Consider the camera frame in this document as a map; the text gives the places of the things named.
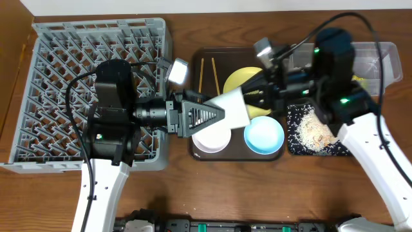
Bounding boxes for left wooden chopstick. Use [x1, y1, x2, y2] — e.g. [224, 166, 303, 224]
[198, 58, 204, 93]

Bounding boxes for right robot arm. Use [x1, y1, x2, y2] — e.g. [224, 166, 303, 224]
[241, 28, 411, 231]

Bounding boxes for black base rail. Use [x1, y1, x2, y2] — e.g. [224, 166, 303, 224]
[112, 209, 397, 232]

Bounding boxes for black waste tray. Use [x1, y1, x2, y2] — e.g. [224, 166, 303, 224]
[286, 104, 351, 156]

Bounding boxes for light blue bowl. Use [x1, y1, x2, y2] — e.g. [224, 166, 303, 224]
[243, 116, 285, 155]

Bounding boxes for clear plastic bin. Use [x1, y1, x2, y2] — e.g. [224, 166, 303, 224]
[288, 42, 403, 96]

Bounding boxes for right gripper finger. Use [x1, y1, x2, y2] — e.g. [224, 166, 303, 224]
[241, 70, 268, 93]
[244, 92, 274, 110]

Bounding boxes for spilled rice food scraps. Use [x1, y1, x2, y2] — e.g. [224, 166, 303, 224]
[297, 109, 338, 152]

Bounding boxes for right wooden chopstick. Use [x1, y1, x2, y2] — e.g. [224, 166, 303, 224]
[211, 57, 221, 95]

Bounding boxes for yellow green wrapper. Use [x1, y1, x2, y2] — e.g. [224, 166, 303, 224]
[352, 75, 368, 88]

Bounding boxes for wooden chopstick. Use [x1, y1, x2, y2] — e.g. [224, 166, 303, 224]
[211, 57, 221, 95]
[198, 58, 204, 93]

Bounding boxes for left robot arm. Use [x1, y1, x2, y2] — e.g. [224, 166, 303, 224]
[72, 59, 225, 231]

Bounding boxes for yellow plate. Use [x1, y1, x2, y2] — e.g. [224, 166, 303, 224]
[223, 67, 271, 119]

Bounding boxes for grey dishwasher rack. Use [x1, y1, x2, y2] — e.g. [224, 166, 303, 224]
[1, 18, 173, 173]

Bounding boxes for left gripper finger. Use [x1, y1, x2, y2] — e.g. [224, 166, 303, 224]
[183, 90, 211, 102]
[182, 101, 225, 137]

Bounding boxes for white cup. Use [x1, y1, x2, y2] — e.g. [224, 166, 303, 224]
[205, 87, 250, 129]

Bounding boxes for pink bowl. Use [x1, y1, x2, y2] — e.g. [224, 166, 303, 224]
[192, 125, 231, 153]

